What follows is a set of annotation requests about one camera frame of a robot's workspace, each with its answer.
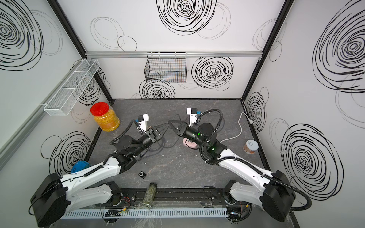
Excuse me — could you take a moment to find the blue lid jar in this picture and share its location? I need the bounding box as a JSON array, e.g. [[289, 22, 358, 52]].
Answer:
[[71, 161, 90, 173]]

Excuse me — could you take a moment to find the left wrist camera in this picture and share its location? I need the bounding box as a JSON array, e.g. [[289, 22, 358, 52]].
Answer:
[[137, 114, 149, 135]]

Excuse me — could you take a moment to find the glass spice bottle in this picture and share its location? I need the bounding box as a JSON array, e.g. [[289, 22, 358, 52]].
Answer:
[[142, 182, 157, 208]]

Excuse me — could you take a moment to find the pink power strip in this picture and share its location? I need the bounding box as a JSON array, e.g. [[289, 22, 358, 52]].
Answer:
[[183, 138, 199, 150]]

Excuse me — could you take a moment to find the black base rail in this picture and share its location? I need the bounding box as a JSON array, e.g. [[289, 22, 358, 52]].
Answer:
[[96, 186, 286, 207]]

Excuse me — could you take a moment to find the white lid jar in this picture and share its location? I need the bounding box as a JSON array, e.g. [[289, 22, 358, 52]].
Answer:
[[243, 140, 259, 154]]

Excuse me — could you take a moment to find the white wire shelf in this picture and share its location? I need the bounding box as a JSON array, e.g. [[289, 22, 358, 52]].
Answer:
[[43, 59, 100, 116]]

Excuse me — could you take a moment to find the aluminium wall rail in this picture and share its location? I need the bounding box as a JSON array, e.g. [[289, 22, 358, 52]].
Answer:
[[86, 50, 262, 59], [1, 59, 95, 171]]

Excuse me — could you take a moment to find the black mp3 player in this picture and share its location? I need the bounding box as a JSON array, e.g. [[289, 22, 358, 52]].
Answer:
[[138, 171, 147, 179]]

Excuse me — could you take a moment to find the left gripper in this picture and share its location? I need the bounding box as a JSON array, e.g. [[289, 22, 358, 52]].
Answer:
[[132, 124, 168, 159]]

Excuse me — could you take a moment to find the black wire basket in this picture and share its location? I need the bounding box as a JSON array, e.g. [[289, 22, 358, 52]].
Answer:
[[144, 57, 187, 83]]

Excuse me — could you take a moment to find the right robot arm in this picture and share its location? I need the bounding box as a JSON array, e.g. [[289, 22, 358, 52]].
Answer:
[[168, 109, 312, 222]]

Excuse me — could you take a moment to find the aluminium wall rail back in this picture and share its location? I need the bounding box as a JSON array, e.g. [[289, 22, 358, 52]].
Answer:
[[86, 50, 262, 59]]

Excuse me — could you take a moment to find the aluminium wall rail left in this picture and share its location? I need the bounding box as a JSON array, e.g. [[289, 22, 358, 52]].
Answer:
[[1, 59, 95, 171]]

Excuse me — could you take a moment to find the white slotted cable duct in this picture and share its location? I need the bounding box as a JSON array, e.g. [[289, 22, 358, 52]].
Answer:
[[62, 208, 228, 219]]

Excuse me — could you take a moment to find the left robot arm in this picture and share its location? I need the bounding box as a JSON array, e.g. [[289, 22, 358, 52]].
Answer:
[[29, 123, 169, 228]]

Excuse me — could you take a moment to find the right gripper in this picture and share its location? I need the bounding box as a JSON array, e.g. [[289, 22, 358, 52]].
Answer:
[[169, 121, 208, 150]]

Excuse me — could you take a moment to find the red lid corn jar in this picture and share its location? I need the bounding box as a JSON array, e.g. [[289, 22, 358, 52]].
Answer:
[[90, 102, 120, 132]]

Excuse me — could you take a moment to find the white power strip cord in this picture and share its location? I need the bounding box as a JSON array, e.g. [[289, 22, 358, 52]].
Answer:
[[219, 112, 254, 143]]

